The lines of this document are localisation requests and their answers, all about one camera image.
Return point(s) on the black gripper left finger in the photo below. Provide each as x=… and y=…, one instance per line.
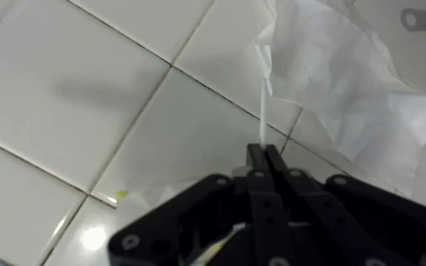
x=199, y=222

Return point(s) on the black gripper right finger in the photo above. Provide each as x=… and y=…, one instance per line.
x=362, y=226

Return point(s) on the white plastic bag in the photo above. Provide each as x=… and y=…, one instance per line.
x=351, y=89

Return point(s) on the black measuring cup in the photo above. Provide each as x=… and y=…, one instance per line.
x=421, y=18

